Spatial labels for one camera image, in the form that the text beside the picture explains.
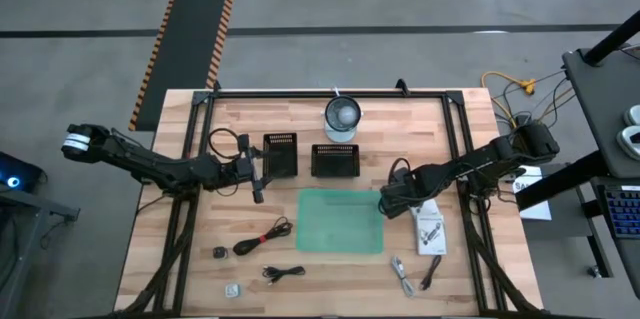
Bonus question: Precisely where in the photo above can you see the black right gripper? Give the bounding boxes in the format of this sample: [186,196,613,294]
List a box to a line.
[378,169,427,221]

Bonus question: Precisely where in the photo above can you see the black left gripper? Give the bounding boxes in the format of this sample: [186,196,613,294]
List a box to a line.
[232,132,266,205]

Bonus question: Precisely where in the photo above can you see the black cable with red tie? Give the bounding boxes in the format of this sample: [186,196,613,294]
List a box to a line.
[231,216,294,257]

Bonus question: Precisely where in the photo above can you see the translucent green plastic bin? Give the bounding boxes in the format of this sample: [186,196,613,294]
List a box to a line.
[296,188,386,255]

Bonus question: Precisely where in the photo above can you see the tall black mesh basket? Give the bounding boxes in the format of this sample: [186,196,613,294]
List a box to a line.
[262,132,300,180]

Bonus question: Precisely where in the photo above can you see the white instruction booklet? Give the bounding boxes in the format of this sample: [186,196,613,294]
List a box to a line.
[409,198,448,257]

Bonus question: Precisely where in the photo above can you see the wide black mesh basket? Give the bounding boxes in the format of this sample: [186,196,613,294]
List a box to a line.
[310,143,362,179]

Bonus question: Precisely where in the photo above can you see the white round cup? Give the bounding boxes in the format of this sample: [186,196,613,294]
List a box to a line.
[323,93,363,144]

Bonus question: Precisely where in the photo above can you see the white paper sheet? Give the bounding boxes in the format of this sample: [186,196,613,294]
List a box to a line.
[511,164,553,222]

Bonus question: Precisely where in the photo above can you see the black floor mat striped edges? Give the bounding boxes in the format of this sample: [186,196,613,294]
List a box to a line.
[128,0,239,133]

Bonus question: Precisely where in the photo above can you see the black desk stand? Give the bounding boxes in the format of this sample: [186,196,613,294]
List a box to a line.
[514,151,640,301]

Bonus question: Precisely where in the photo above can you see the grey side table top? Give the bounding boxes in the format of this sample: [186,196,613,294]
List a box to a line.
[561,45,640,181]

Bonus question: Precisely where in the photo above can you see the black keyboard blue backlight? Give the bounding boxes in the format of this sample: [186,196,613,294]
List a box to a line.
[596,183,640,241]

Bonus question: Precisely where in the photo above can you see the black box with blue light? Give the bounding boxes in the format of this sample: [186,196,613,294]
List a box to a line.
[0,150,44,193]

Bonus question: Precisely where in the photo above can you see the white rounded device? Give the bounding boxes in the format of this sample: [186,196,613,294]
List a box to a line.
[615,125,640,162]
[622,104,640,128]

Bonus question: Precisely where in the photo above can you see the black slanted pole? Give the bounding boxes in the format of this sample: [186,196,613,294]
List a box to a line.
[581,8,640,68]

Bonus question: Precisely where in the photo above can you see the black right arm cable loop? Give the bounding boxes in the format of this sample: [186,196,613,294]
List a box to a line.
[386,156,414,185]

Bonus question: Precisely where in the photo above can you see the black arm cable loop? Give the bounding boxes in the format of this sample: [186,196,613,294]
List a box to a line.
[386,156,414,185]
[206,127,242,162]

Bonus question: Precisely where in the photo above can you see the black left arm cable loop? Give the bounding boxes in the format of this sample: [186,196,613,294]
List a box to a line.
[206,127,242,162]

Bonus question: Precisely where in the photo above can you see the grey braided cable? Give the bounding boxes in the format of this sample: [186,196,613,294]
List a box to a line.
[390,255,417,298]

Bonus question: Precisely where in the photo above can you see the thin black short cable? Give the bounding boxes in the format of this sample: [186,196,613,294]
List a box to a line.
[419,254,444,292]

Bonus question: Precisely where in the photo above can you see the black aluminium table frame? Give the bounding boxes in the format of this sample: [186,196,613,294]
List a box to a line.
[115,78,545,319]

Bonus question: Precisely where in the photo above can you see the coiled black usb cable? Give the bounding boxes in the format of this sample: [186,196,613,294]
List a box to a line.
[261,264,307,287]

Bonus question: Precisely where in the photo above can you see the yellow floor cable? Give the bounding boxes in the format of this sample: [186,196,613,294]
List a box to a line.
[480,70,539,128]

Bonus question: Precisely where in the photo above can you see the black floor cable bundle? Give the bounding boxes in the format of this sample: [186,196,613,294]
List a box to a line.
[498,68,577,131]

